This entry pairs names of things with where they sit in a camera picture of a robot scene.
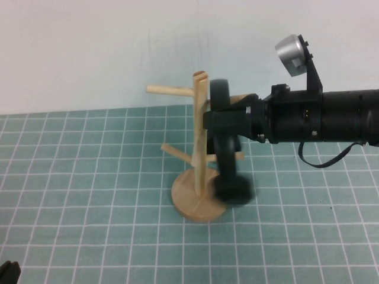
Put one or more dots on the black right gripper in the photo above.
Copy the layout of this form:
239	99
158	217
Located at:
290	115

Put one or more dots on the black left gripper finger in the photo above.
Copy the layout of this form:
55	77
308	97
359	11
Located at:
3	273
14	272

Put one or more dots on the black over-ear headphones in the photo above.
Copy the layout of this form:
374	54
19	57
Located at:
226	159

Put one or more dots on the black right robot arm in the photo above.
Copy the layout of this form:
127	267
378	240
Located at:
349	115

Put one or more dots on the wooden peg headphone stand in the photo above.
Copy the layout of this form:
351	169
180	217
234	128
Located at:
192	198

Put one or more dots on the teal white-grid tablecloth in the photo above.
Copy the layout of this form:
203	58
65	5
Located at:
89	192

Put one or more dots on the silver wrist camera black mount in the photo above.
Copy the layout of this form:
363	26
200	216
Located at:
291	56

